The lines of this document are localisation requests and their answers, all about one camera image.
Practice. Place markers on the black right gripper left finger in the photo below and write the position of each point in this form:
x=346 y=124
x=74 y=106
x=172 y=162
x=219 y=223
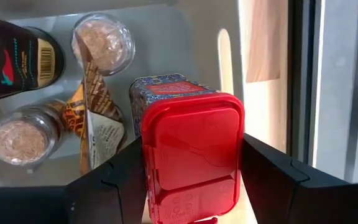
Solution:
x=104 y=193

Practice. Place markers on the patterned paprika tin red lid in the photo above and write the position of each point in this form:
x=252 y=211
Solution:
x=194 y=146

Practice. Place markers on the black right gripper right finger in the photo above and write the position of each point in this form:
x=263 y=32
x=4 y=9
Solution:
x=291 y=193

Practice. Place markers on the orange brown sauce packet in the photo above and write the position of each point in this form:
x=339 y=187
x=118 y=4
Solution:
x=101 y=130

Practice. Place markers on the white plastic storage bin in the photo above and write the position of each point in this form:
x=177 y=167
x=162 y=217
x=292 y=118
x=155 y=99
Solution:
x=172 y=40

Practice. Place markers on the black metal table frame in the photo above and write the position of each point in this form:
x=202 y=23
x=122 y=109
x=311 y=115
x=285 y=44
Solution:
x=297 y=77

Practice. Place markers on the black spice jar yellow lid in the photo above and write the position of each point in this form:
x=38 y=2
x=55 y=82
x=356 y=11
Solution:
x=20 y=59

